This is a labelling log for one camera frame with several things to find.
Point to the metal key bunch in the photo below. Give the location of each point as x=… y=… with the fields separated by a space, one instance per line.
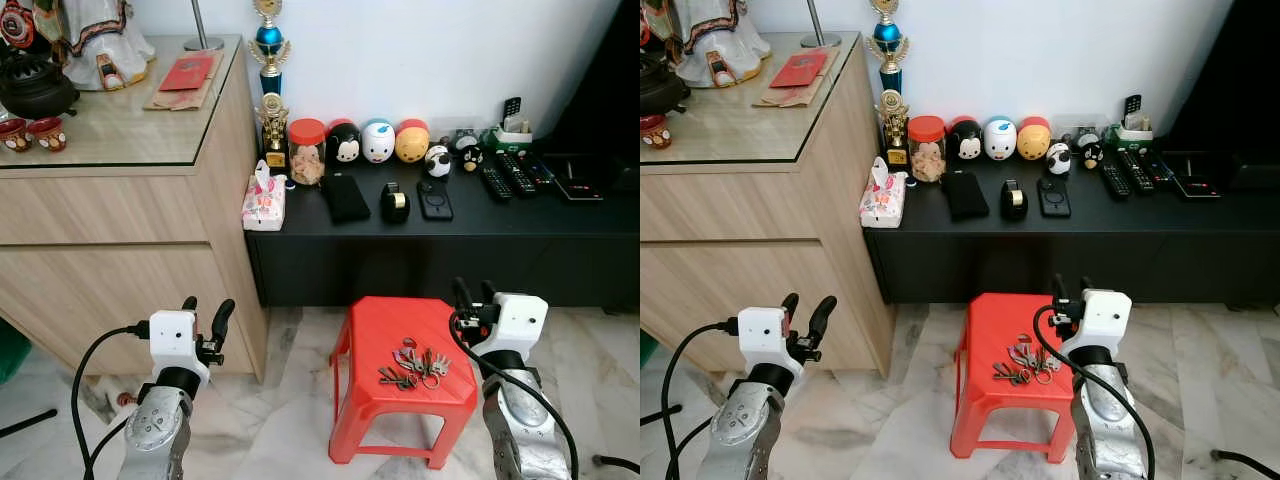
x=425 y=362
x=1008 y=374
x=1038 y=357
x=395 y=378

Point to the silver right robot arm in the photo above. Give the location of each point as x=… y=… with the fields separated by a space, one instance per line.
x=1105 y=420
x=520 y=430

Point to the black low console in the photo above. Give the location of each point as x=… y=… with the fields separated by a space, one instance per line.
x=1080 y=255
x=450 y=260

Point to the red plastic stool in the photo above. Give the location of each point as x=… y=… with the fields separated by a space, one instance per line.
x=1000 y=320
x=385 y=325

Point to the black tape dispenser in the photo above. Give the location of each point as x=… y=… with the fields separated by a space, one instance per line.
x=395 y=205
x=1015 y=202

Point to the small red floor object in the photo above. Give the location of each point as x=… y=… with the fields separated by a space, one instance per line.
x=125 y=400

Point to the black remote control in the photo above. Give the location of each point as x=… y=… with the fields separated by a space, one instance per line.
x=517 y=172
x=1159 y=170
x=1136 y=170
x=540 y=172
x=496 y=182
x=1116 y=180

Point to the pink white tissue pack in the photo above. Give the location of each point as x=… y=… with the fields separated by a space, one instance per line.
x=883 y=202
x=264 y=205

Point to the small panda figure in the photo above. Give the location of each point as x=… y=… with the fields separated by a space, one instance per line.
x=1059 y=159
x=438 y=162

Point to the black wallet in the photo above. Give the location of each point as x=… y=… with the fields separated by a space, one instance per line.
x=345 y=198
x=966 y=195

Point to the small black white figure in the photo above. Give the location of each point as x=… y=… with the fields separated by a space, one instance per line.
x=1090 y=150
x=469 y=153

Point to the black set-top box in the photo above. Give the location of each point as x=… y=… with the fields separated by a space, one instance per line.
x=578 y=183
x=1197 y=180

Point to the green object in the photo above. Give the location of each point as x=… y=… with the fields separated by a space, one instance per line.
x=646 y=350
x=12 y=355

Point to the yellow bear plush toy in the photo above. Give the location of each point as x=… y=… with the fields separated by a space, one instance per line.
x=1034 y=140
x=412 y=143

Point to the green white holder box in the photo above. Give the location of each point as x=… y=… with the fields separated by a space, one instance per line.
x=512 y=137
x=1133 y=135

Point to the black floor stand leg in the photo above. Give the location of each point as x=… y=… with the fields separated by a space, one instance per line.
x=660 y=414
x=28 y=423

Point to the white blue duck plush toy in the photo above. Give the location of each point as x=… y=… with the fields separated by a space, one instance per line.
x=1000 y=140
x=378 y=143

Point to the black mouse plush toy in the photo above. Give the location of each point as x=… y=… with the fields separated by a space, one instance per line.
x=344 y=145
x=966 y=142

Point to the small black upright remote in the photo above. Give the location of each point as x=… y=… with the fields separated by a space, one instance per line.
x=511 y=108
x=1132 y=106

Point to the glass jar with red lid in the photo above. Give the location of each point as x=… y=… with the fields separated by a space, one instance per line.
x=307 y=150
x=927 y=148

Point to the brown paper envelope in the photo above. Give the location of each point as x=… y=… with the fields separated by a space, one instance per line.
x=175 y=100
x=785 y=97

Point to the small red cup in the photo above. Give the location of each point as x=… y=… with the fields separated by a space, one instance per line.
x=48 y=134
x=14 y=134
x=664 y=132

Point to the red envelope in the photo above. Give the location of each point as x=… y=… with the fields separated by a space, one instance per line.
x=187 y=73
x=800 y=70

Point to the black television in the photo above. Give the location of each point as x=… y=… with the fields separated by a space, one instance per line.
x=1235 y=80
x=605 y=80

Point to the black incense pot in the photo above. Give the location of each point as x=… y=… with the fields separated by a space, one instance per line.
x=660 y=88
x=35 y=90

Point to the metal lamp stand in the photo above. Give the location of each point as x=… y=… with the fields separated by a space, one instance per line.
x=203 y=42
x=820 y=40

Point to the white porcelain figurine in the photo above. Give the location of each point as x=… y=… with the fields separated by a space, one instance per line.
x=100 y=45
x=725 y=45

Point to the tall blue gold trophy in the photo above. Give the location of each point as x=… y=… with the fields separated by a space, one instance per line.
x=269 y=45
x=888 y=45

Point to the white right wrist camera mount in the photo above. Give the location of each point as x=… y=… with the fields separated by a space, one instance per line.
x=520 y=320
x=1105 y=318

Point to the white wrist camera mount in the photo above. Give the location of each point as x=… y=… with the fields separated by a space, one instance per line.
x=172 y=340
x=762 y=335
x=520 y=320
x=1105 y=318

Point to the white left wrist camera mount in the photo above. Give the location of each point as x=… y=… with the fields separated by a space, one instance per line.
x=172 y=340
x=762 y=335

